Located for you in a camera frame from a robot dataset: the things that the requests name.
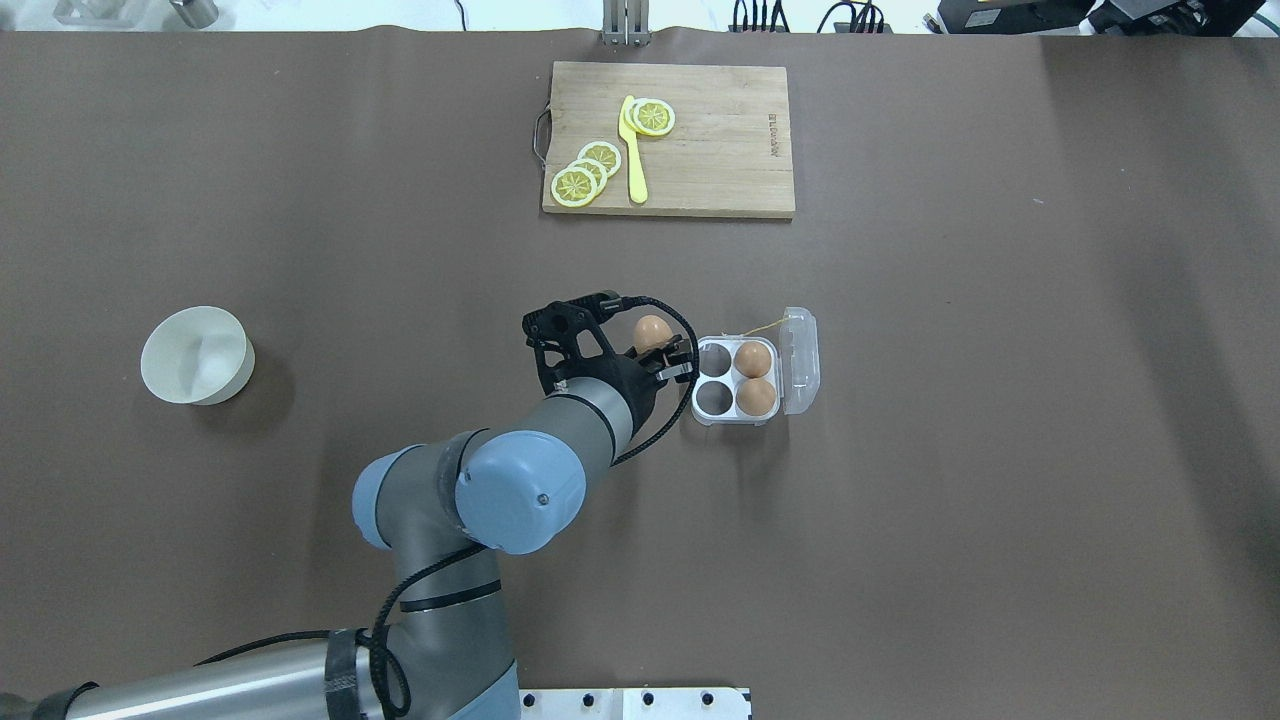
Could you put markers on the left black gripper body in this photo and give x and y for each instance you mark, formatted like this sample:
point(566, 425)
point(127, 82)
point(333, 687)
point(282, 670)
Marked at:
point(627, 379)

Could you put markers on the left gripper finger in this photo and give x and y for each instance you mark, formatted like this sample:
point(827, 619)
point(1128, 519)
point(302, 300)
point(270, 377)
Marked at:
point(680, 373)
point(676, 351)

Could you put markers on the brown egg from bowl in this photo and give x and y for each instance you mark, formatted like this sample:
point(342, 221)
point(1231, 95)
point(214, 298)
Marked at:
point(651, 331)

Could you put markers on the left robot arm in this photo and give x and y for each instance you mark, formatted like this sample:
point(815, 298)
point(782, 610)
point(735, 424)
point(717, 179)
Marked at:
point(439, 646)

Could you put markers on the brown egg upper right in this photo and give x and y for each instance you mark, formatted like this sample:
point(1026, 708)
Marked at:
point(753, 359)

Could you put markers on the brown egg lower right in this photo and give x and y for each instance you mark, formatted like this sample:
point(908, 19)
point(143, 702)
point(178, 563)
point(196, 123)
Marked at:
point(756, 397)

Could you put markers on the clear plastic egg box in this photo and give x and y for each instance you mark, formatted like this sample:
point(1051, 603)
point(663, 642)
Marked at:
point(794, 343)

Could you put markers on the yellow plastic knife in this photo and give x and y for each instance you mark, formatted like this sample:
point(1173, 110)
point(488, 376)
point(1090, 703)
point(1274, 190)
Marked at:
point(636, 180)

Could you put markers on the lemon slice front left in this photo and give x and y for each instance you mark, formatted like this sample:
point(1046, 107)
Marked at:
point(575, 186)

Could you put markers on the lemon slice middle left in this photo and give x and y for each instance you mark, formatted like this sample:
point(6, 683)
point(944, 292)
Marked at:
point(597, 171)

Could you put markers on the wooden cutting board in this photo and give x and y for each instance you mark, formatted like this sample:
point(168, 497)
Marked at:
point(729, 155)

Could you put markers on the lemon slice upper left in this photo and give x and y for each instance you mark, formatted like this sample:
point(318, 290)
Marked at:
point(603, 153)

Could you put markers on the lemon slice top right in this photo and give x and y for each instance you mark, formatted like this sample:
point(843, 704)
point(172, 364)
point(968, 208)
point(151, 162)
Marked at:
point(655, 117)

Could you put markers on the lemon slice under knife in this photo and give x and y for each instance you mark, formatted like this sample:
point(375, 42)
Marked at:
point(628, 117)

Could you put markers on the white bowl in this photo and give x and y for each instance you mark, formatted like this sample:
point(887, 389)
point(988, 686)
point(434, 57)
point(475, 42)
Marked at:
point(198, 356)

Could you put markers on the black equipment background right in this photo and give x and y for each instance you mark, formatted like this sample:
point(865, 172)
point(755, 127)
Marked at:
point(1106, 18)

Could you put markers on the metal objects background left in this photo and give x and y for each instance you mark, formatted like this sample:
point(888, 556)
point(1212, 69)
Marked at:
point(128, 14)

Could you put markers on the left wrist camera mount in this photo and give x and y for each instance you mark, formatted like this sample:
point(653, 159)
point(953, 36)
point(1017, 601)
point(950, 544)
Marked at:
point(568, 341)

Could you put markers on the metal bracket at table edge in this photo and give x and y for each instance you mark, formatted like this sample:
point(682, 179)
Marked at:
point(625, 23)

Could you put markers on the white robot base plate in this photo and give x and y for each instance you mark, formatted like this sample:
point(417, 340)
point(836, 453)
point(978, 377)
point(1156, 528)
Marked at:
point(636, 703)

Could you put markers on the black cables background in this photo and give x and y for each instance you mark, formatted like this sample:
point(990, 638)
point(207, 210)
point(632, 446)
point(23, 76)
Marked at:
point(790, 17)

